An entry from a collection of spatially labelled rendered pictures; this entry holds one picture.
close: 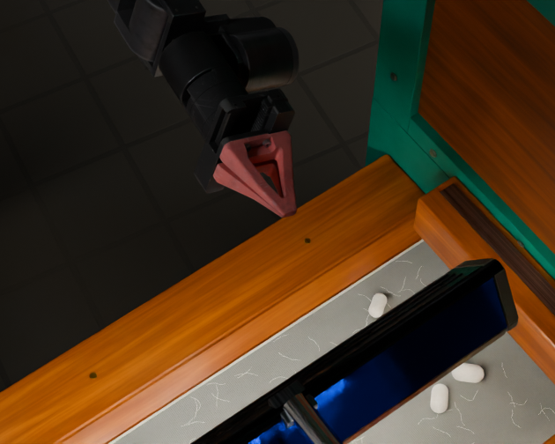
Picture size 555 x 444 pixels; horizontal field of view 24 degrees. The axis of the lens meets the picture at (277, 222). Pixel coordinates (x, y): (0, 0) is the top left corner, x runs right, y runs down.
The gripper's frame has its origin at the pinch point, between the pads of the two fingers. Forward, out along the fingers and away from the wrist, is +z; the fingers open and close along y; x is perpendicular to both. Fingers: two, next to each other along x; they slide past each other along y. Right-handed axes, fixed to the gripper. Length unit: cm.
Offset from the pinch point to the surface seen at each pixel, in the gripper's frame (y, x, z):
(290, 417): 10.5, 4.1, 14.4
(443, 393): 35.5, -31.0, 7.6
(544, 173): 8.9, -38.5, -1.8
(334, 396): 10.3, -0.8, 14.0
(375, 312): 36.4, -29.8, -5.6
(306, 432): 10.0, 3.8, 16.4
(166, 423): 47.4, -3.4, -5.4
